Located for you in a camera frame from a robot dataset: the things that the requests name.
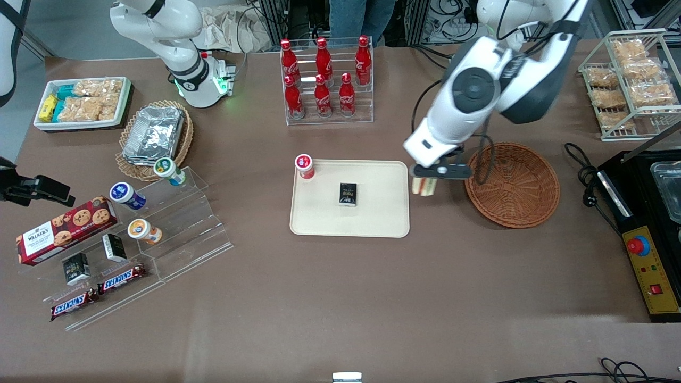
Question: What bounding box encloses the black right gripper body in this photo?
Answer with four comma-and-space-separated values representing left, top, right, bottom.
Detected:
0, 157, 34, 205

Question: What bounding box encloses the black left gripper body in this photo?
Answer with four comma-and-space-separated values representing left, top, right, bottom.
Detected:
410, 162, 474, 180

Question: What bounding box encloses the round brown wicker basket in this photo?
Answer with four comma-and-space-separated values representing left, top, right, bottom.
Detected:
464, 142, 560, 229

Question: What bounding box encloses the white rectangular tray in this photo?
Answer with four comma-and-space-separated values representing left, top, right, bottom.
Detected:
289, 160, 411, 238

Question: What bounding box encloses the oval light wicker basket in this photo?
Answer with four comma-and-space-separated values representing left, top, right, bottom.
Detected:
116, 100, 194, 182

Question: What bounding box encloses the metal machine tray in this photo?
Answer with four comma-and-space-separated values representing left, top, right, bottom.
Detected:
650, 162, 681, 224

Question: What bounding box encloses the red cookie box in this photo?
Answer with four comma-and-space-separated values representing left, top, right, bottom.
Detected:
16, 197, 118, 266

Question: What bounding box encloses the white snack bin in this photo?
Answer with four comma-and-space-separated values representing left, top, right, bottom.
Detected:
33, 77, 132, 132

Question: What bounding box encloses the blue capped small bottle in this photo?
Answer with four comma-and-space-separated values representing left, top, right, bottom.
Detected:
110, 182, 147, 210

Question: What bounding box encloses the yellow snack pack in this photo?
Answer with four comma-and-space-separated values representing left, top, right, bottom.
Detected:
38, 95, 58, 122

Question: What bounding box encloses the clear rice cracker packet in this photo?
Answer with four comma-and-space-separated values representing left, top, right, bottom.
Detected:
612, 40, 647, 61
61, 96, 117, 122
585, 68, 621, 89
73, 79, 123, 99
591, 88, 626, 109
599, 111, 637, 131
628, 80, 677, 107
621, 59, 661, 81

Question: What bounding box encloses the orange capped small bottle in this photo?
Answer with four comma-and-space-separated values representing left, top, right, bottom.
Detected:
128, 219, 163, 245

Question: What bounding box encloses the snickers chocolate bar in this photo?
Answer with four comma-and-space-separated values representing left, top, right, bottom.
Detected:
51, 289, 99, 321
97, 264, 147, 295

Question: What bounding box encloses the green capped small bottle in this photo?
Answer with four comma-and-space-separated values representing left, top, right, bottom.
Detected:
154, 158, 187, 186

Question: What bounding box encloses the stack of foil trays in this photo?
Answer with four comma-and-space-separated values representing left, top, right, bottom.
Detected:
123, 106, 185, 166

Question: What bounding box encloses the red cola bottle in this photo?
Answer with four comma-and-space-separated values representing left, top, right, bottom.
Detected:
314, 74, 333, 118
339, 73, 356, 116
281, 38, 300, 80
316, 37, 334, 79
355, 35, 372, 86
284, 76, 305, 120

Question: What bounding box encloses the clear acrylic bottle rack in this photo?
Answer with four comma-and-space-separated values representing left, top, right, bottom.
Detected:
280, 36, 375, 126

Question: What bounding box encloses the clear acrylic stepped shelf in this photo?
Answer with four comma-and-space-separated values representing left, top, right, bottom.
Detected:
43, 166, 234, 331

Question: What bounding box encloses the person in blue jeans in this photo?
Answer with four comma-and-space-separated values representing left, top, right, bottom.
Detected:
329, 0, 397, 46

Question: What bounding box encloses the black machine yellow panel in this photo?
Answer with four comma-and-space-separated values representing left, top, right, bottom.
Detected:
597, 151, 681, 323

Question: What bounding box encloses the grey machine lever rod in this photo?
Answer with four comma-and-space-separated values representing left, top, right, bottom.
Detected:
620, 122, 681, 163

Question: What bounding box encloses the crumpled white cloth bag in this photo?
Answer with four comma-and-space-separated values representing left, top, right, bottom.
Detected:
194, 5, 273, 54

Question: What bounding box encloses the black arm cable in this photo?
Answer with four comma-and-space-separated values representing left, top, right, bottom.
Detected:
467, 118, 499, 185

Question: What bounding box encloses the black power cable with plug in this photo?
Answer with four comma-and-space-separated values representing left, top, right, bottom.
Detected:
564, 143, 624, 236

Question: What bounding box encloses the tangle of background cables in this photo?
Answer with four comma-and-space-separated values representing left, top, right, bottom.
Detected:
412, 0, 482, 44

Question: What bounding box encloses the white wire rack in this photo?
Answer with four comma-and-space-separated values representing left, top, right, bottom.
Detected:
578, 29, 681, 141

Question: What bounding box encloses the black loose cable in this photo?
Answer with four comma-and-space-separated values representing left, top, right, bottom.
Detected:
495, 357, 681, 383

